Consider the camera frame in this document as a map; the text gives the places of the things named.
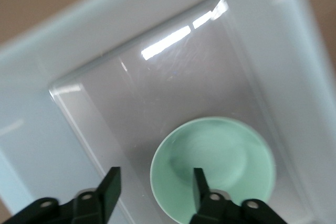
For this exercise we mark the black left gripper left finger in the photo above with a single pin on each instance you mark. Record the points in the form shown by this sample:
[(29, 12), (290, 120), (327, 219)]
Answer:
[(105, 195)]

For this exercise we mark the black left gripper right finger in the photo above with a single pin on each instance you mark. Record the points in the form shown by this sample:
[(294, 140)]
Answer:
[(207, 203)]

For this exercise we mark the translucent white plastic bin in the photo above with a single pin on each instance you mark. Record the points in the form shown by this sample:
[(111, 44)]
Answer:
[(168, 64)]

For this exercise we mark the green plastic cup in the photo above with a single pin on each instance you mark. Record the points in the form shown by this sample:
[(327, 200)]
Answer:
[(223, 155)]

